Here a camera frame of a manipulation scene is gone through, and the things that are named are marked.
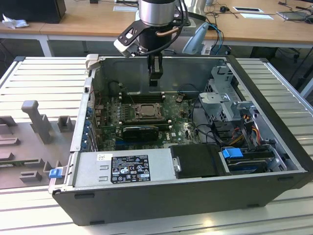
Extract pale blue sheet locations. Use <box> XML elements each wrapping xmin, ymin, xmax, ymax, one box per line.
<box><xmin>113</xmin><ymin>4</ymin><xmax>139</xmax><ymax>12</ymax></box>
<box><xmin>241</xmin><ymin>12</ymin><xmax>274</xmax><ymax>21</ymax></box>

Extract black plastic cover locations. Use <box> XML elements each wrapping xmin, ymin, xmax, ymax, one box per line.
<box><xmin>169</xmin><ymin>144</ymin><xmax>232</xmax><ymax>179</ymax></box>

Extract black power supply label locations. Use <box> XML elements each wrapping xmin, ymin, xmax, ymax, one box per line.
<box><xmin>111</xmin><ymin>154</ymin><xmax>152</xmax><ymax>184</ymax></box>

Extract thin blue cable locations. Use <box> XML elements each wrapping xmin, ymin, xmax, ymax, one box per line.
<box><xmin>207</xmin><ymin>23</ymin><xmax>224</xmax><ymax>54</ymax></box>

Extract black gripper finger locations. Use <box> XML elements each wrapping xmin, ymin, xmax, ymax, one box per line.
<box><xmin>147</xmin><ymin>55</ymin><xmax>164</xmax><ymax>87</ymax></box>

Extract pale blue teach pendant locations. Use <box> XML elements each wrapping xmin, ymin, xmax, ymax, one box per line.
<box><xmin>182</xmin><ymin>23</ymin><xmax>210</xmax><ymax>55</ymax></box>

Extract black flat cable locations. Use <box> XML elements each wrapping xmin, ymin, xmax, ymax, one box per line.
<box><xmin>239</xmin><ymin>114</ymin><xmax>257</xmax><ymax>151</ymax></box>

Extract grey tablet device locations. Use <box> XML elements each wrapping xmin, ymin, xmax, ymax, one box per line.
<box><xmin>276</xmin><ymin>11</ymin><xmax>310</xmax><ymax>22</ymax></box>

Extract blue expansion card retainer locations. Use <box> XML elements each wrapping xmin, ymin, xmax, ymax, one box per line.
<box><xmin>82</xmin><ymin>106</ymin><xmax>93</xmax><ymax>150</ymax></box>

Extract black drive cable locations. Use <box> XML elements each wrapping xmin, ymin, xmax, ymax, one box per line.
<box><xmin>191</xmin><ymin>99</ymin><xmax>232</xmax><ymax>145</ymax></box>

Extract blue case latch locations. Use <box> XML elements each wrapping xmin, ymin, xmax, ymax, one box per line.
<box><xmin>48</xmin><ymin>168</ymin><xmax>62</xmax><ymax>179</ymax></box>

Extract black computer box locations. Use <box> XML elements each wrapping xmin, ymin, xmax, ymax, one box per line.
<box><xmin>0</xmin><ymin>0</ymin><xmax>67</xmax><ymax>24</ymax></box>

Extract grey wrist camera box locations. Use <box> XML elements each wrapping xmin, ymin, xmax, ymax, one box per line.
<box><xmin>180</xmin><ymin>21</ymin><xmax>197</xmax><ymax>34</ymax></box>

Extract green motherboard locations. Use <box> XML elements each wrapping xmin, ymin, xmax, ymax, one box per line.
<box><xmin>94</xmin><ymin>94</ymin><xmax>203</xmax><ymax>151</ymax></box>

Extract grey parts rack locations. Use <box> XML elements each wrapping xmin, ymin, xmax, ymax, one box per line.
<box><xmin>0</xmin><ymin>99</ymin><xmax>75</xmax><ymax>190</ymax></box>

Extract thin wire locking lever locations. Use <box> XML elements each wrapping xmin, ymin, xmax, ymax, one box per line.
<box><xmin>129</xmin><ymin>93</ymin><xmax>144</xmax><ymax>116</ymax></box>

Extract light grey case latch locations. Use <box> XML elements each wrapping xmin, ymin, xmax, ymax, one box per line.
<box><xmin>85</xmin><ymin>53</ymin><xmax>100</xmax><ymax>74</ymax></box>

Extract white framed desk hatch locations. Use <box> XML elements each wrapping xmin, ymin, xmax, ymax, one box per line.
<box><xmin>232</xmin><ymin>6</ymin><xmax>265</xmax><ymax>13</ymax></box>

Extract copper coloured curved tube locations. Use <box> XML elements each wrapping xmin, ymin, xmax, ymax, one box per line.
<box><xmin>156</xmin><ymin>25</ymin><xmax>180</xmax><ymax>38</ymax></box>

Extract black RAM slot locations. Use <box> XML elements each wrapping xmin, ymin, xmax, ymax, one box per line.
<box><xmin>121</xmin><ymin>97</ymin><xmax>165</xmax><ymax>104</ymax></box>
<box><xmin>121</xmin><ymin>92</ymin><xmax>164</xmax><ymax>98</ymax></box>
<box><xmin>121</xmin><ymin>120</ymin><xmax>170</xmax><ymax>126</ymax></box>
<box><xmin>121</xmin><ymin>117</ymin><xmax>167</xmax><ymax>122</ymax></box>

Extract black CPU socket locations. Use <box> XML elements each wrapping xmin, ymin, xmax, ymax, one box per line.
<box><xmin>131</xmin><ymin>102</ymin><xmax>165</xmax><ymax>121</ymax></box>

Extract hard disk in blue carrier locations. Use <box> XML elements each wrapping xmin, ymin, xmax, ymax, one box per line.
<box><xmin>221</xmin><ymin>146</ymin><xmax>268</xmax><ymax>175</ymax></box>

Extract metal CPU socket cover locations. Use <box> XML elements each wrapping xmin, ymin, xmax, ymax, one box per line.
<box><xmin>134</xmin><ymin>103</ymin><xmax>164</xmax><ymax>120</ymax></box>

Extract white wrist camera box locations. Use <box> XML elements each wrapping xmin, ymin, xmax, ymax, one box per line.
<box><xmin>113</xmin><ymin>21</ymin><xmax>145</xmax><ymax>59</ymax></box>

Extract black cylindrical component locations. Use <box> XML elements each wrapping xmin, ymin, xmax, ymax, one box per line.
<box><xmin>108</xmin><ymin>81</ymin><xmax>122</xmax><ymax>95</ymax></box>

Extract black open PC case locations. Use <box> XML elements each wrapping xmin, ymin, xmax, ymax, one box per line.
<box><xmin>48</xmin><ymin>53</ymin><xmax>313</xmax><ymax>227</ymax></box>

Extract silver metal drive cage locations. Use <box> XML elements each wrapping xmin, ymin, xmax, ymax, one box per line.
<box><xmin>197</xmin><ymin>65</ymin><xmax>261</xmax><ymax>147</ymax></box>

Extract grey power supply unit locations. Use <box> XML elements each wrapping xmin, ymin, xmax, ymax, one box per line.
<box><xmin>72</xmin><ymin>148</ymin><xmax>177</xmax><ymax>188</ymax></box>

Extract green RAM stick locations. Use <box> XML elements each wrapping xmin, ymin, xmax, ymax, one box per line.
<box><xmin>0</xmin><ymin>159</ymin><xmax>41</xmax><ymax>169</ymax></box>

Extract crumpled white paper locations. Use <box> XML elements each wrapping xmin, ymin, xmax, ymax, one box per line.
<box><xmin>1</xmin><ymin>13</ymin><xmax>29</xmax><ymax>29</ymax></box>

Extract yellow power wire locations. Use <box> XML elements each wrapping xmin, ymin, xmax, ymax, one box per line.
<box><xmin>229</xmin><ymin>124</ymin><xmax>260</xmax><ymax>146</ymax></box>

